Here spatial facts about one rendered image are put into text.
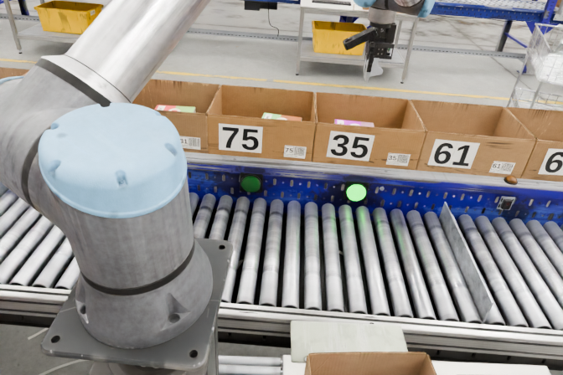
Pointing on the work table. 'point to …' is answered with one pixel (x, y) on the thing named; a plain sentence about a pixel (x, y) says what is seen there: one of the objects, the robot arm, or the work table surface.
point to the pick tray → (369, 363)
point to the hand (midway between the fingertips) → (364, 79)
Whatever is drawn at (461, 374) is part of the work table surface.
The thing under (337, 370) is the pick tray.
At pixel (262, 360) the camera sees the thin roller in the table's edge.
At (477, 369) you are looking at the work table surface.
